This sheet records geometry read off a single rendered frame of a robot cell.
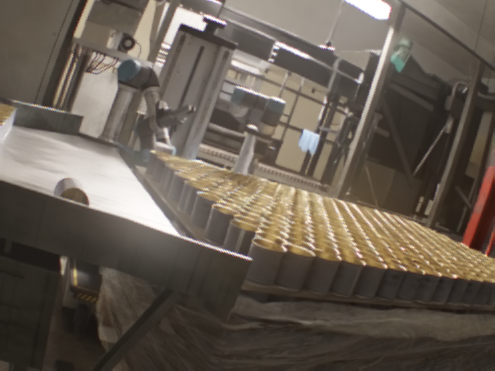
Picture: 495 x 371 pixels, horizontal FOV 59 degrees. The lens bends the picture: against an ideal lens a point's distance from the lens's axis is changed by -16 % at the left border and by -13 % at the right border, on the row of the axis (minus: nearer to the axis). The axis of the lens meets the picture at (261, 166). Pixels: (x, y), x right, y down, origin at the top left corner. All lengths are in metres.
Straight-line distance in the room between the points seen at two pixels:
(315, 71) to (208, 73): 1.86
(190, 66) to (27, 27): 1.34
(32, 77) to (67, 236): 2.72
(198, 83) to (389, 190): 3.38
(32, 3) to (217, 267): 2.90
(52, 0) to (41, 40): 0.29
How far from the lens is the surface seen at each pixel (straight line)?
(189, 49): 2.71
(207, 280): 0.83
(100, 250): 0.82
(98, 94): 3.79
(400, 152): 5.57
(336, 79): 4.56
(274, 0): 10.10
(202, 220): 1.26
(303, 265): 0.98
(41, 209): 0.79
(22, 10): 3.50
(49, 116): 2.10
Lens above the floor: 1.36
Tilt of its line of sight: 3 degrees down
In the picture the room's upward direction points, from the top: 20 degrees clockwise
